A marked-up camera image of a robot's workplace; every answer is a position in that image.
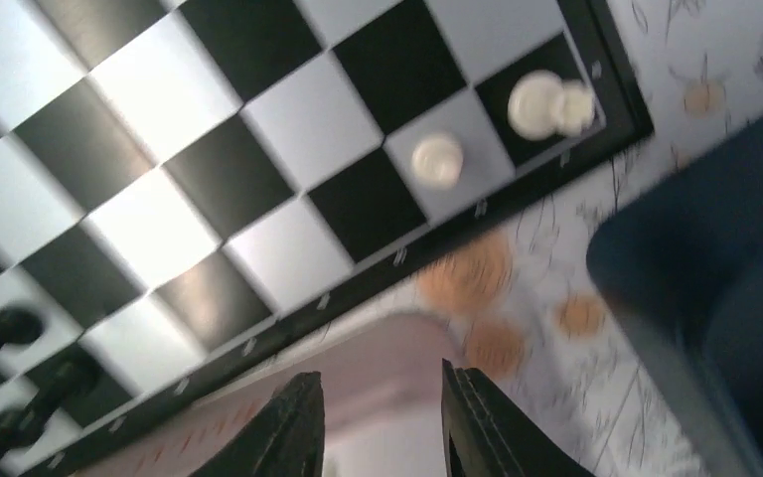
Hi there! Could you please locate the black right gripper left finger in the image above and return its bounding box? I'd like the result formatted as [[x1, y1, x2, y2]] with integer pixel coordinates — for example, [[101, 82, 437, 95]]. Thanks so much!
[[192, 372, 325, 477]]

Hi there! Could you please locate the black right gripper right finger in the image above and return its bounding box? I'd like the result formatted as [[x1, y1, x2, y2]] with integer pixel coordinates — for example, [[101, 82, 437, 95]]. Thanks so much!
[[441, 360, 593, 477]]

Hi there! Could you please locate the white chess piece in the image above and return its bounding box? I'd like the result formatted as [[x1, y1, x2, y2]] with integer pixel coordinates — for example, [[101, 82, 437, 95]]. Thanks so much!
[[507, 70, 597, 141], [411, 132, 464, 190]]

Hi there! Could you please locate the pink metal tin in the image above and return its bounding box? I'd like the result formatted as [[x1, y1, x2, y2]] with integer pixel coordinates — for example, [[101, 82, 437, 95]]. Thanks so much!
[[78, 313, 465, 476]]

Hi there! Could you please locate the floral patterned table mat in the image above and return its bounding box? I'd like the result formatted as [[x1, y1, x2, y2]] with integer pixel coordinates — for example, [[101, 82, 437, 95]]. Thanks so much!
[[315, 0, 763, 477]]

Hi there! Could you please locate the dark blue square tray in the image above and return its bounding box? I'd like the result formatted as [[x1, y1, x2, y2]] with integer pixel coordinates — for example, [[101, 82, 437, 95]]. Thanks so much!
[[586, 117, 763, 476]]

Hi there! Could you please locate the black and white chessboard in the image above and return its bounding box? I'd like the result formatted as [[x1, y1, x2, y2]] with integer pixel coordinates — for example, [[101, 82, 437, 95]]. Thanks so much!
[[0, 0, 652, 476]]

